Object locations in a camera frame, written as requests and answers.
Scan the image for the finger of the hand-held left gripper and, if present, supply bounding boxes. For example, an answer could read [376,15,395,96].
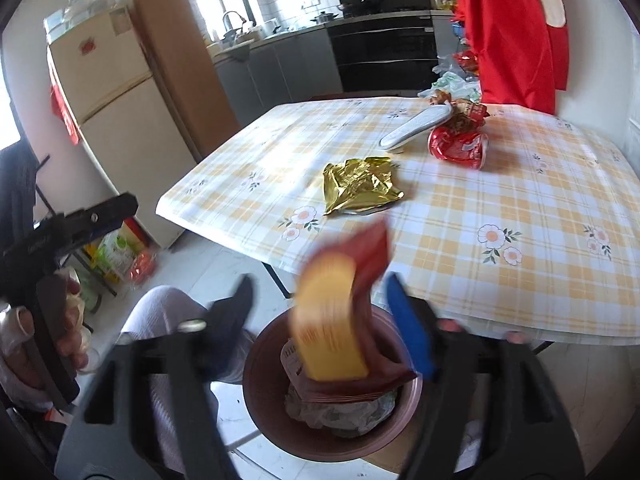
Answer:
[60,191,140,242]

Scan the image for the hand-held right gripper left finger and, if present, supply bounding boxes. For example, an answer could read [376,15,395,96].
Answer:
[82,274,255,480]

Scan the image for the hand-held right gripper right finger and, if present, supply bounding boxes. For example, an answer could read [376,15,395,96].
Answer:
[384,271,587,480]

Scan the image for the red and yellow snack packet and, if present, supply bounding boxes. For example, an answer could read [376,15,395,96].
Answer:
[281,220,419,404]

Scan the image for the brown round trash bin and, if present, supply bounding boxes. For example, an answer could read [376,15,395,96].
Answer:
[242,305,424,463]

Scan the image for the person's left hand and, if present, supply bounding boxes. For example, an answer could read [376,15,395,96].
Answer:
[0,267,93,407]

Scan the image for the colourful packets on floor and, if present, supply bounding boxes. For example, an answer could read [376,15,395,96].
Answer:
[75,219,158,303]

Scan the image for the person's leg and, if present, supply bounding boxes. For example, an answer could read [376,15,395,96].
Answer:
[119,285,252,463]

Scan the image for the cream refrigerator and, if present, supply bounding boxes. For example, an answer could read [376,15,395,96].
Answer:
[45,7,202,252]

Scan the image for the black rack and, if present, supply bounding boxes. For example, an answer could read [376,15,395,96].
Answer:
[0,139,52,241]

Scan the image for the red hanging fridge ornament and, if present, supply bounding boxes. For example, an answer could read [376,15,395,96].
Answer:
[49,84,82,147]

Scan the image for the checked floral tablecloth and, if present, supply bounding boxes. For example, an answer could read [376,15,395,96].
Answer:
[156,96,640,347]

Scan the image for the gold foil wrapper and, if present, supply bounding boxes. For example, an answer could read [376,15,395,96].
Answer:
[322,156,406,217]

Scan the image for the crumpled red packet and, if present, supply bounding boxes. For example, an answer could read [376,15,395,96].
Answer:
[427,125,489,170]

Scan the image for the white foam tray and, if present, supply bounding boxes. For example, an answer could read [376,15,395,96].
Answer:
[379,101,454,154]

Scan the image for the clutter on refrigerator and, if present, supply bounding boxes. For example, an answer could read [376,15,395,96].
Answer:
[44,0,132,28]

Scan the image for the grey lower kitchen cabinets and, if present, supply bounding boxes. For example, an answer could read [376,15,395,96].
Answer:
[211,27,345,128]

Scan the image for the red and gold candy packet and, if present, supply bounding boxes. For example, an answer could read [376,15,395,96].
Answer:
[434,89,489,129]

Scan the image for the kitchen faucet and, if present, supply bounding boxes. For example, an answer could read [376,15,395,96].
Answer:
[221,10,247,37]

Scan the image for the white and green plastic bags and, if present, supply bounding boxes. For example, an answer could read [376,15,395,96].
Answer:
[417,69,482,102]

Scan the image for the black built-in oven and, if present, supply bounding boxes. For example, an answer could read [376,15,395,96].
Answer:
[326,12,442,95]

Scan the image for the red hanging cloth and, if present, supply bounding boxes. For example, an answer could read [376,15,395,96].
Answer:
[446,0,571,117]

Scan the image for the wooden door frame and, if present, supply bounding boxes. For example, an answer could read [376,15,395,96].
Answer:
[122,0,242,160]

